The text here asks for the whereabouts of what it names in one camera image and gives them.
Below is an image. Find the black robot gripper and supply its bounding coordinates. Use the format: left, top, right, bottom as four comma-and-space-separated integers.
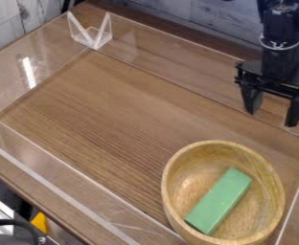
236, 45, 299, 127

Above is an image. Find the brown wooden bowl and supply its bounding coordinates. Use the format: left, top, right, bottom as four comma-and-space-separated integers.
162, 140, 285, 245

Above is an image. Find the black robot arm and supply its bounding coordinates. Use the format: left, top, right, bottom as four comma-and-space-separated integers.
236, 0, 299, 127

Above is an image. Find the green rectangular block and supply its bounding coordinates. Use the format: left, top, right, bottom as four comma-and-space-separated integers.
185, 168, 253, 235

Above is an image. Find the yellow black device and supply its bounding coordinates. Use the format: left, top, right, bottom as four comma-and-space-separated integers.
14, 213, 61, 245

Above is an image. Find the black cable lower left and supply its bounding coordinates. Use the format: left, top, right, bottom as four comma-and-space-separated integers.
0, 218, 43, 245

